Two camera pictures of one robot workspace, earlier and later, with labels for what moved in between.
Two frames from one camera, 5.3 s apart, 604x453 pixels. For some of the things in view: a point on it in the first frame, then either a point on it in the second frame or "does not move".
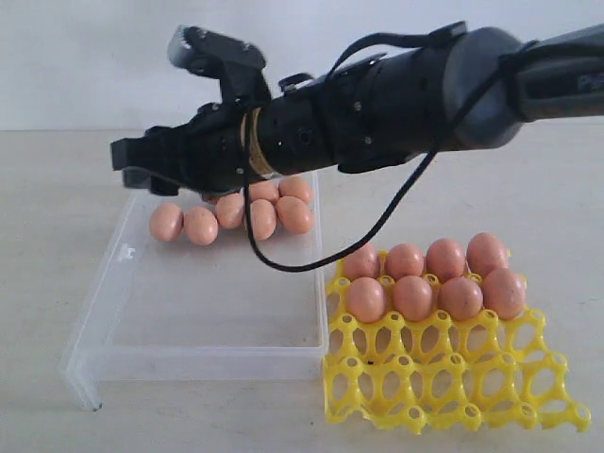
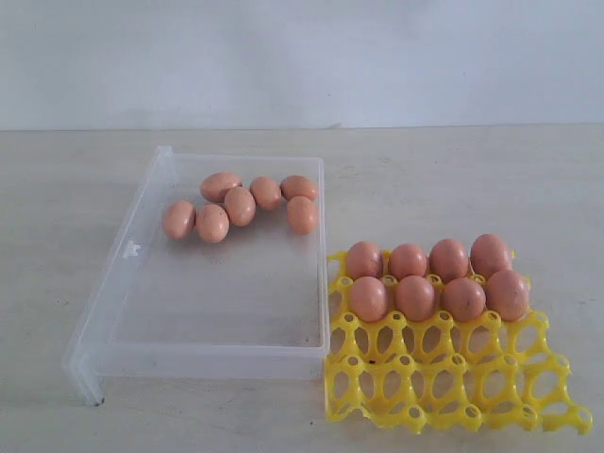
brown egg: [166, 222] → [178, 219]
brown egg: [461, 297] does not move
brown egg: [365, 296] does not move
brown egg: [412, 297] does not move
